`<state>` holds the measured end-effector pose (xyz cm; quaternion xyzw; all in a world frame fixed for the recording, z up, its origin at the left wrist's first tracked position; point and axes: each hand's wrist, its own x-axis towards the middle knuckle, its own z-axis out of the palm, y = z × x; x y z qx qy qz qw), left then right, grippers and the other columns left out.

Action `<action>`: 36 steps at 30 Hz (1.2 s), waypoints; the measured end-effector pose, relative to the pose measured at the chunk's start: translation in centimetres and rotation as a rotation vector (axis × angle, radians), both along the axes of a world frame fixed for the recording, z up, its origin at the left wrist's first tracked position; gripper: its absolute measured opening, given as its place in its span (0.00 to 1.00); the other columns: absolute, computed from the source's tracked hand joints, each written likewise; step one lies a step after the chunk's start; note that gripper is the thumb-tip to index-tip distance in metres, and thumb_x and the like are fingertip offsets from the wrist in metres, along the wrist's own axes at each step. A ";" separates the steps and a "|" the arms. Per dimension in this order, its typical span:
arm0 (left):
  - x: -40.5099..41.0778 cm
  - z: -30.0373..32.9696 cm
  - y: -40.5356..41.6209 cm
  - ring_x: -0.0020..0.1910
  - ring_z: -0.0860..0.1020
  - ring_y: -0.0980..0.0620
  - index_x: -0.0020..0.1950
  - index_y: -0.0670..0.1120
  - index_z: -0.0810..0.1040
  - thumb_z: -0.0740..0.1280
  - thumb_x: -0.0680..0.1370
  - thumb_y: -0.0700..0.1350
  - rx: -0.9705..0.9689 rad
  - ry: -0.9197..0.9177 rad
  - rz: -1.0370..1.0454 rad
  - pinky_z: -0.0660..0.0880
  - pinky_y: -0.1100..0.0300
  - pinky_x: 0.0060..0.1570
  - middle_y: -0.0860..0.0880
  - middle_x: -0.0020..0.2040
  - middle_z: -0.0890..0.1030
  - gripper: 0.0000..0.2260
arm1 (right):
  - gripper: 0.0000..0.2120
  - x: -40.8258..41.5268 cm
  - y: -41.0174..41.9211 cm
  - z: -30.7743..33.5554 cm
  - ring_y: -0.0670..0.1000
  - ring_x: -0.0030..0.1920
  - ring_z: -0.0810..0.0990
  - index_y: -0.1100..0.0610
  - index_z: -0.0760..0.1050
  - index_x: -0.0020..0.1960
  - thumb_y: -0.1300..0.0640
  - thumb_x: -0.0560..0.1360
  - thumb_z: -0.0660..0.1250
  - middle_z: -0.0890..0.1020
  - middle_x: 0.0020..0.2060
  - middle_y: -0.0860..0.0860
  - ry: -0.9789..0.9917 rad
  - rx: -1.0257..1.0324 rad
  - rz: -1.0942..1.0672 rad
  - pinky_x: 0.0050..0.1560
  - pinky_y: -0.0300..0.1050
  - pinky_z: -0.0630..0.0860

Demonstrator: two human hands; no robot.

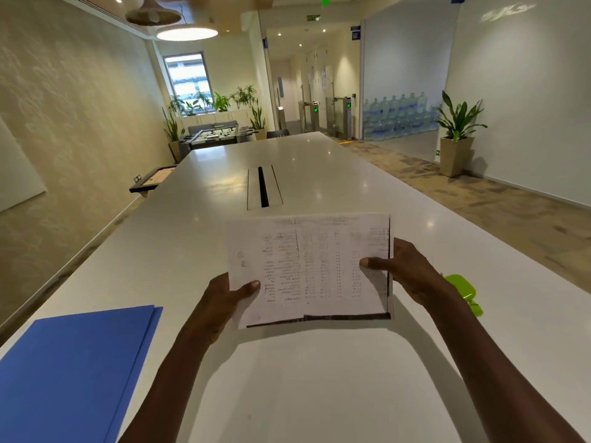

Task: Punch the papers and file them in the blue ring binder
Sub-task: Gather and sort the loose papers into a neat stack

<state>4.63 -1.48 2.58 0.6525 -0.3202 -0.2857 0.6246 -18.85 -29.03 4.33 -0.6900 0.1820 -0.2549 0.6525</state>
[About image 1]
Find person's left forearm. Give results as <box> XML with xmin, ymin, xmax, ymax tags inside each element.
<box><xmin>118</xmin><ymin>332</ymin><xmax>213</xmax><ymax>443</ymax></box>

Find black-framed wooden game board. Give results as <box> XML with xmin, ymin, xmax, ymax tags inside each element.
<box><xmin>129</xmin><ymin>165</ymin><xmax>179</xmax><ymax>198</ymax></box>

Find person's left hand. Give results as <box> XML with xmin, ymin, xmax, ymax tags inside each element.
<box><xmin>187</xmin><ymin>271</ymin><xmax>262</xmax><ymax>348</ymax></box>

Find feathery palm plant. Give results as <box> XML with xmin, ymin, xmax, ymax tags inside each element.
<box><xmin>229</xmin><ymin>84</ymin><xmax>257</xmax><ymax>110</ymax></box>

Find foosball table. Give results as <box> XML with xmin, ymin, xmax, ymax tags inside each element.
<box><xmin>179</xmin><ymin>126</ymin><xmax>259</xmax><ymax>162</ymax></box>

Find round white ceiling lamp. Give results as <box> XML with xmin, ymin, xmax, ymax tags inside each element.
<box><xmin>156</xmin><ymin>25</ymin><xmax>219</xmax><ymax>42</ymax></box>

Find stack of water bottles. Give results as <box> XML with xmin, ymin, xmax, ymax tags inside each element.
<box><xmin>362</xmin><ymin>90</ymin><xmax>443</xmax><ymax>142</ymax></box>

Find person's right hand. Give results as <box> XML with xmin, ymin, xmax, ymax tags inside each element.
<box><xmin>359</xmin><ymin>238</ymin><xmax>456</xmax><ymax>309</ymax></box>

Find metal turnstile gate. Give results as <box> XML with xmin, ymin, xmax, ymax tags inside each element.
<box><xmin>297</xmin><ymin>100</ymin><xmax>320</xmax><ymax>134</ymax></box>
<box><xmin>325</xmin><ymin>94</ymin><xmax>354</xmax><ymax>140</ymax></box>

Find window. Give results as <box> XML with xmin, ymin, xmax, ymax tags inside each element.
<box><xmin>163</xmin><ymin>52</ymin><xmax>213</xmax><ymax>105</ymax></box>

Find grey sofa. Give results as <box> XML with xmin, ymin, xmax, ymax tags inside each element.
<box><xmin>188</xmin><ymin>120</ymin><xmax>239</xmax><ymax>137</ymax></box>

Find white glass wall board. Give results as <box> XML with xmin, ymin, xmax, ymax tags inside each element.
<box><xmin>0</xmin><ymin>116</ymin><xmax>47</xmax><ymax>214</ymax></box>

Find printed white paper sheets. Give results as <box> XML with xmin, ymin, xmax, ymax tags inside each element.
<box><xmin>225</xmin><ymin>212</ymin><xmax>395</xmax><ymax>329</ymax></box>

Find person's right forearm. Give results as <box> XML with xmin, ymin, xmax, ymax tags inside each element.
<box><xmin>424</xmin><ymin>290</ymin><xmax>587</xmax><ymax>443</ymax></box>

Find large plant in beige planter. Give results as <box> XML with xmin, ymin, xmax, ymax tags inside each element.
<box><xmin>435</xmin><ymin>90</ymin><xmax>488</xmax><ymax>178</ymax></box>

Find snake plant in beige pot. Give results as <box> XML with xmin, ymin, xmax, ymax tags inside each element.
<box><xmin>161</xmin><ymin>107</ymin><xmax>185</xmax><ymax>163</ymax></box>
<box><xmin>249</xmin><ymin>100</ymin><xmax>268</xmax><ymax>141</ymax></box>

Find table cable slot cover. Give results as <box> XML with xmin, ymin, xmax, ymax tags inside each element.
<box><xmin>247</xmin><ymin>164</ymin><xmax>284</xmax><ymax>211</ymax></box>

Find green hole punch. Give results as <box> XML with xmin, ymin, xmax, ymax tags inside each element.
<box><xmin>442</xmin><ymin>273</ymin><xmax>484</xmax><ymax>317</ymax></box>

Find blue folder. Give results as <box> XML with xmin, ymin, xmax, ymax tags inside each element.
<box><xmin>0</xmin><ymin>305</ymin><xmax>164</xmax><ymax>443</ymax></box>

